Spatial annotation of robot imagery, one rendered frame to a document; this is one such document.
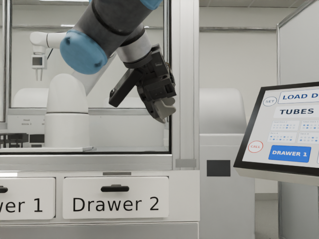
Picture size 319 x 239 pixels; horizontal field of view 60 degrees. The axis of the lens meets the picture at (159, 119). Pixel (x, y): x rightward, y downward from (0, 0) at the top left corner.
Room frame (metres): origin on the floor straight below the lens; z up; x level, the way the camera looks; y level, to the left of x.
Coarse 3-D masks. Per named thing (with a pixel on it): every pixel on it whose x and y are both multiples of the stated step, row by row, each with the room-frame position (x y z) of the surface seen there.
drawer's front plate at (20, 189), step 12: (0, 180) 0.75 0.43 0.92; (12, 180) 0.75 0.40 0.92; (24, 180) 0.75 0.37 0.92; (36, 180) 0.75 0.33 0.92; (48, 180) 0.75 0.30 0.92; (12, 192) 0.75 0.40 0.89; (24, 192) 0.75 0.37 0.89; (36, 192) 0.75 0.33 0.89; (48, 192) 0.75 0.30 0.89; (0, 204) 0.75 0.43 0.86; (12, 204) 0.75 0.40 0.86; (24, 204) 0.75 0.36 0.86; (36, 204) 0.75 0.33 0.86; (48, 204) 0.75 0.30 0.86; (0, 216) 0.75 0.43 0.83; (12, 216) 0.75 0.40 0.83; (24, 216) 0.75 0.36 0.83; (36, 216) 0.75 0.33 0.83; (48, 216) 0.75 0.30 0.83
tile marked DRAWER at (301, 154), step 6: (270, 150) 0.72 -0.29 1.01; (276, 150) 0.71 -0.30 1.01; (282, 150) 0.70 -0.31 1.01; (288, 150) 0.69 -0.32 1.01; (294, 150) 0.68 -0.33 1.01; (300, 150) 0.67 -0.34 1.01; (306, 150) 0.67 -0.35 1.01; (270, 156) 0.71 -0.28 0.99; (276, 156) 0.70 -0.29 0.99; (282, 156) 0.69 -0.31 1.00; (288, 156) 0.68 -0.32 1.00; (294, 156) 0.67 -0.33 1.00; (300, 156) 0.66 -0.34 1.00; (306, 156) 0.66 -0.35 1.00; (300, 162) 0.65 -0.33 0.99; (306, 162) 0.65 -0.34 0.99
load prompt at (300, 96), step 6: (300, 90) 0.80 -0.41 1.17; (306, 90) 0.79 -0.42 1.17; (312, 90) 0.78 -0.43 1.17; (318, 90) 0.76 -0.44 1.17; (282, 96) 0.82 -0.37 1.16; (288, 96) 0.81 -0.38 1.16; (294, 96) 0.79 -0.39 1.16; (300, 96) 0.78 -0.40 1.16; (306, 96) 0.77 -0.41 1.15; (312, 96) 0.76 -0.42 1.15; (318, 96) 0.75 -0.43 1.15; (282, 102) 0.80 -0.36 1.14; (288, 102) 0.79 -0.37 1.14; (294, 102) 0.78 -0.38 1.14; (300, 102) 0.77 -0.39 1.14; (306, 102) 0.76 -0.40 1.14
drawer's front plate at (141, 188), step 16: (160, 176) 0.78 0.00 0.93; (64, 192) 0.76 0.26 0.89; (80, 192) 0.76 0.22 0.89; (96, 192) 0.76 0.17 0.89; (112, 192) 0.76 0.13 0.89; (128, 192) 0.76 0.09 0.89; (144, 192) 0.77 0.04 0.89; (160, 192) 0.77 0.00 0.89; (64, 208) 0.76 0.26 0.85; (80, 208) 0.76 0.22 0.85; (128, 208) 0.76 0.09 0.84; (144, 208) 0.77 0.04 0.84; (160, 208) 0.77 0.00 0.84
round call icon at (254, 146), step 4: (252, 140) 0.77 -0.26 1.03; (256, 140) 0.76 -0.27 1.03; (260, 140) 0.76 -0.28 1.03; (264, 140) 0.75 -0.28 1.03; (248, 144) 0.77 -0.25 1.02; (252, 144) 0.76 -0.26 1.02; (256, 144) 0.75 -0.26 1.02; (260, 144) 0.75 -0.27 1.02; (248, 148) 0.76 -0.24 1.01; (252, 148) 0.75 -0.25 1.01; (256, 148) 0.75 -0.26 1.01; (260, 148) 0.74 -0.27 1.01; (248, 152) 0.75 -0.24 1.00; (252, 152) 0.74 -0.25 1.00; (256, 152) 0.74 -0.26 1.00; (260, 152) 0.73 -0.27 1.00
